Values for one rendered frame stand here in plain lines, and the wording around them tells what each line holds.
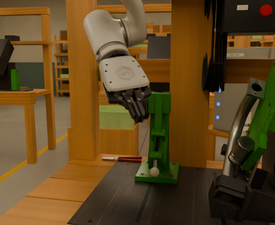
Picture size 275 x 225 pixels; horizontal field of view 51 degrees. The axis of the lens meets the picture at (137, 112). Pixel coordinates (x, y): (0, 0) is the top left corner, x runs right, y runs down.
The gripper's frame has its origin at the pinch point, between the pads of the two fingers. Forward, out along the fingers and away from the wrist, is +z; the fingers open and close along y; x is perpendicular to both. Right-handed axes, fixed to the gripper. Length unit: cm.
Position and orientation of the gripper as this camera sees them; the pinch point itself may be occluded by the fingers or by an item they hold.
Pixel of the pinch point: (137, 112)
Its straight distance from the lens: 63.9
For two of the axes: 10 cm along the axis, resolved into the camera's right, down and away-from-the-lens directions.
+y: 9.2, -1.9, 3.4
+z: 3.5, 8.0, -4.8
